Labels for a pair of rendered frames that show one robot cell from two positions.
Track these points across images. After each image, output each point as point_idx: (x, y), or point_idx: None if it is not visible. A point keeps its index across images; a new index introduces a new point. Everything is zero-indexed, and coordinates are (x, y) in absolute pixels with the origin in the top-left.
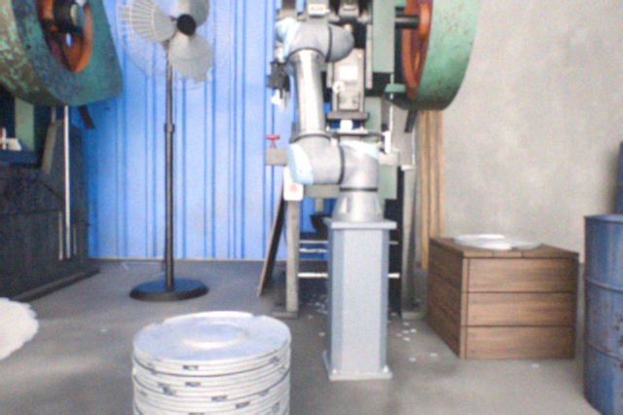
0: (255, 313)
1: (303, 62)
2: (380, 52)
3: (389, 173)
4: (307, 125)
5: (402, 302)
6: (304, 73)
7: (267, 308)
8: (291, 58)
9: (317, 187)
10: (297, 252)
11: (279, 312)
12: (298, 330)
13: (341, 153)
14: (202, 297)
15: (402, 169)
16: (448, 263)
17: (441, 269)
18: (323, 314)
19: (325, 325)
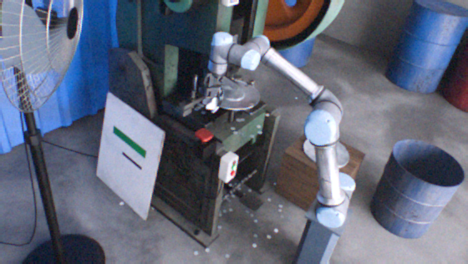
0: (184, 248)
1: (333, 149)
2: (258, 22)
3: (261, 118)
4: (338, 193)
5: (260, 185)
6: (334, 157)
7: (180, 235)
8: (326, 148)
9: (226, 151)
10: (220, 202)
11: (210, 241)
12: (239, 251)
13: (348, 198)
14: (108, 254)
15: (271, 114)
16: (317, 180)
17: (305, 177)
18: (220, 217)
19: (241, 233)
